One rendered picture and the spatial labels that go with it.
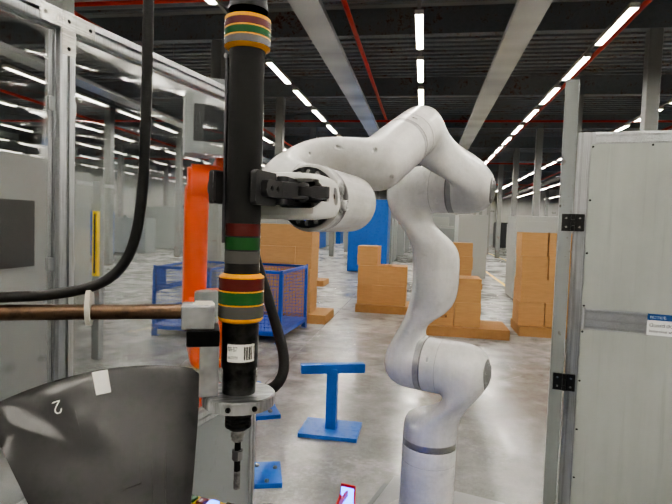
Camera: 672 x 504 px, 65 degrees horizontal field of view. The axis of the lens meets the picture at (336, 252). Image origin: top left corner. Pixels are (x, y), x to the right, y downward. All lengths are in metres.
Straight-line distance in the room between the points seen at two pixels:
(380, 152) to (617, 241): 1.54
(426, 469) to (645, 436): 1.31
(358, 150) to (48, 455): 0.56
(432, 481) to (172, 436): 0.73
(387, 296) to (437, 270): 8.73
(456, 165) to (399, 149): 0.23
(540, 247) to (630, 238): 6.41
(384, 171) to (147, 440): 0.50
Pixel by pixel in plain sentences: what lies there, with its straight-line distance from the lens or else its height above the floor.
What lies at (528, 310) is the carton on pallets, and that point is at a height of 0.38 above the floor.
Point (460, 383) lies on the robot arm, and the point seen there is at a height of 1.29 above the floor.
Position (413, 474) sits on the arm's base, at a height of 1.07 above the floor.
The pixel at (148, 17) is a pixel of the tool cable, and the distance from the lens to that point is 0.54.
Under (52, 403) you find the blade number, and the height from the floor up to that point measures 1.40.
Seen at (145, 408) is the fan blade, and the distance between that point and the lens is 0.66.
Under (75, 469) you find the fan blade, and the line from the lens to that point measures 0.64.
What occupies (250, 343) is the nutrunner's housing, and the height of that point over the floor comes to 1.50.
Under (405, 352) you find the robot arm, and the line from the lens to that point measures 1.18.
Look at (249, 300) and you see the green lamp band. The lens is 0.50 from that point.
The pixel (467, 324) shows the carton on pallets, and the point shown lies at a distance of 8.18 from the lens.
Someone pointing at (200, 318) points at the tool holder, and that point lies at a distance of 0.50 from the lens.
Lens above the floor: 1.61
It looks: 3 degrees down
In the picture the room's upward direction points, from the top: 2 degrees clockwise
